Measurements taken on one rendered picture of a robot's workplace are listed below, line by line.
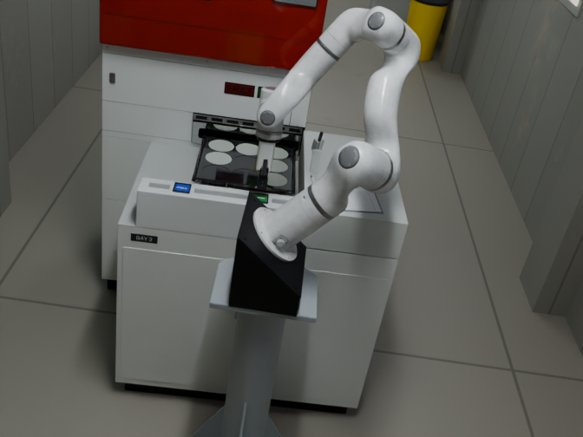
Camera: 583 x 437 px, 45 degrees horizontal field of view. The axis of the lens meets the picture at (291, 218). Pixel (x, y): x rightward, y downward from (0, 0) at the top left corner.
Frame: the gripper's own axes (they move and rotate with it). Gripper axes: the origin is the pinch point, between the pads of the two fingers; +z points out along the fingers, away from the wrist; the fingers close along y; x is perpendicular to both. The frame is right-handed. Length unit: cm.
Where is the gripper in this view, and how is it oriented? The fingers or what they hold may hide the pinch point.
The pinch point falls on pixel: (262, 183)
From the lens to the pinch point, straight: 233.3
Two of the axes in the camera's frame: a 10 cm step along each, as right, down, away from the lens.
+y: 0.2, 3.5, -9.4
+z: -1.4, 9.3, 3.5
